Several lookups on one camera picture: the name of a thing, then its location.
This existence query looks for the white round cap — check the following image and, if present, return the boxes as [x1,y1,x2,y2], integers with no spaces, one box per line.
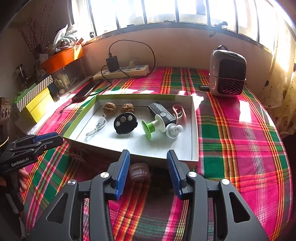
[129,163,151,182]

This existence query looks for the white small bottle cap toy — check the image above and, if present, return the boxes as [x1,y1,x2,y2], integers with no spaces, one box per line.
[165,123,184,139]

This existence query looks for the black three-button key fob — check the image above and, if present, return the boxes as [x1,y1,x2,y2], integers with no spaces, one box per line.
[113,112,138,135]

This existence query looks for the green white spool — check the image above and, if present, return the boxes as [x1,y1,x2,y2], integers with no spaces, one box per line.
[142,114,166,139]

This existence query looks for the white usb cable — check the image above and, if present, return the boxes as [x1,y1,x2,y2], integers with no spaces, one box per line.
[85,113,107,138]

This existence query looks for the pink ear hook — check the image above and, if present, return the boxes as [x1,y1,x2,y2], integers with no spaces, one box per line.
[172,104,187,125]

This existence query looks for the brown walnut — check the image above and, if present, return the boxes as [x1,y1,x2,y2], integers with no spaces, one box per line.
[120,103,134,113]
[103,102,116,115]

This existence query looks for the black remote control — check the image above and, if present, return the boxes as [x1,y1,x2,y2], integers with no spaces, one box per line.
[147,102,177,126]

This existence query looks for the person left hand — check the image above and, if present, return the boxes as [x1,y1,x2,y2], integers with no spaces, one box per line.
[18,168,29,193]

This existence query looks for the yellow white striped boxes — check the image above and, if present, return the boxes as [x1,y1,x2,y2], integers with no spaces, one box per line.
[13,75,54,123]

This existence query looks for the white shallow cardboard box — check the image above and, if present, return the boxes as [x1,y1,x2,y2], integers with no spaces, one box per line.
[63,94,202,169]

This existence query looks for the black smartphone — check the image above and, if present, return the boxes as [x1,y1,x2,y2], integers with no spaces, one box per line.
[71,78,101,103]

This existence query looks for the plaid pink green cloth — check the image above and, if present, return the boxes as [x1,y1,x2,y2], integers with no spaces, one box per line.
[22,67,293,240]

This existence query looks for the orange tray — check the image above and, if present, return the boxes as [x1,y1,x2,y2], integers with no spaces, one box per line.
[40,45,84,74]

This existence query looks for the black usb stick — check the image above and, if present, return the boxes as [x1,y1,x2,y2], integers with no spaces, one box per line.
[199,85,210,92]

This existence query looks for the black charger adapter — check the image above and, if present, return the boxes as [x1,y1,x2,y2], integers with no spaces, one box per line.
[106,55,120,72]

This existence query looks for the white power strip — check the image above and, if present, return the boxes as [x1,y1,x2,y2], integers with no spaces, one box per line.
[93,65,149,80]

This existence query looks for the small grey mesh heater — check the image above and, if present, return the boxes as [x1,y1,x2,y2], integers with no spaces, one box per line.
[209,45,247,97]

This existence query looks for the cream dotted curtain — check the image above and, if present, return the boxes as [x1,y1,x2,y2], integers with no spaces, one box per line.
[259,25,295,138]

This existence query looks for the black charging cable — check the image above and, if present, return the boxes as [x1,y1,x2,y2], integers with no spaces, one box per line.
[58,39,156,115]

